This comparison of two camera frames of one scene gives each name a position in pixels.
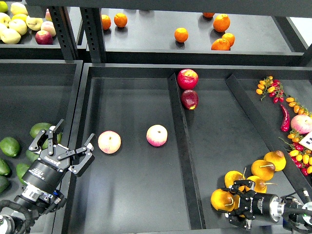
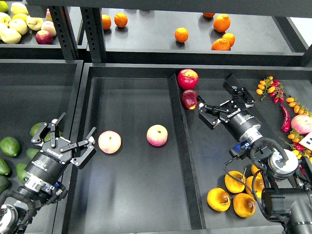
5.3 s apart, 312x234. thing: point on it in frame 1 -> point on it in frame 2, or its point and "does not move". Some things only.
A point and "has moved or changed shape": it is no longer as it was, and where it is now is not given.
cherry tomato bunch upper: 273,87 does not move
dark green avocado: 30,156 does not move
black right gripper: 253,205 -> 245,126
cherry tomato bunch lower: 301,156 does not move
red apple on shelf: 43,37 does not move
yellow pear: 223,200 has moved or changed shape
